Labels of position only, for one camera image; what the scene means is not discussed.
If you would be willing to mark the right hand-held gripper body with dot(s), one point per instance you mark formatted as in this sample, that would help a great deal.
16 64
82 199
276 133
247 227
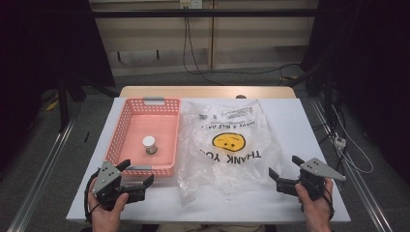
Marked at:
314 179

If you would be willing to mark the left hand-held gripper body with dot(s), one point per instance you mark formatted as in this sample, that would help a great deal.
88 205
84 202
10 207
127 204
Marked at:
108 180

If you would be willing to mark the small jar with white lid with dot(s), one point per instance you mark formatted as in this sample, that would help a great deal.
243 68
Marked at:
149 145

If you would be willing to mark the pink perforated plastic basket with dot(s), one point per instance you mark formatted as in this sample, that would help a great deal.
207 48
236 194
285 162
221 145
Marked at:
145 129

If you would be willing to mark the clear plastic bag yellow face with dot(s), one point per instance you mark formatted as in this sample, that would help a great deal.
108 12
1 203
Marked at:
225 151

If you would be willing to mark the person's right hand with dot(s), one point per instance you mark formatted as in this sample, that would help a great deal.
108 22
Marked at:
314 212

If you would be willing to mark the person's left hand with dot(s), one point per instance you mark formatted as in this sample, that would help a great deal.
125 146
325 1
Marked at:
106 214

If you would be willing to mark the white table cover sheet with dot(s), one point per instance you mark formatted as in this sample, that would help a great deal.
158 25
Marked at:
290 129

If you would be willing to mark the white power strip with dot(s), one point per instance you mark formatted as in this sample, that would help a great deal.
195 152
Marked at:
340 142

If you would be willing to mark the small black floor item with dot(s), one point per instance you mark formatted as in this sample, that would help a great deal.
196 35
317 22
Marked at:
86 137

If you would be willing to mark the black metal stand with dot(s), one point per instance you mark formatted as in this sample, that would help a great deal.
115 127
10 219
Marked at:
66 103

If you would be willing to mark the wooden table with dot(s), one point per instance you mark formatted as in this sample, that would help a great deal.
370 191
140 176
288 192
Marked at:
193 91

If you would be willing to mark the aluminium floor rail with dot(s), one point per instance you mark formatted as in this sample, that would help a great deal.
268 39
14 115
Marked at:
361 187
42 180

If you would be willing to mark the white wall socket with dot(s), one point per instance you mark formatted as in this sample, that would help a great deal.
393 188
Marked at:
190 4

